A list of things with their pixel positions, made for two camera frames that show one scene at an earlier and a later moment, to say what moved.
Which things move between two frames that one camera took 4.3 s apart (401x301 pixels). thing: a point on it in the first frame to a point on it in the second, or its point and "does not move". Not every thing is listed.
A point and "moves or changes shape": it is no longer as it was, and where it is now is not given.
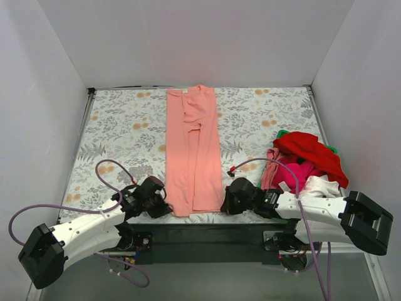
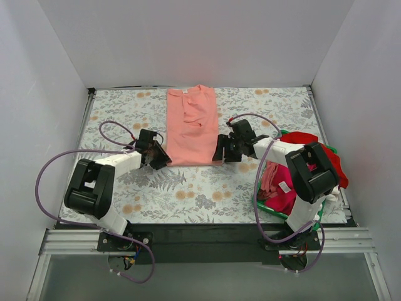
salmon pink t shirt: (192, 150) moves or changes shape
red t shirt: (307, 147) does not move
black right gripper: (229, 204) to (228, 148)
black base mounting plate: (207, 244) does not move
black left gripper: (160, 206) to (155, 153)
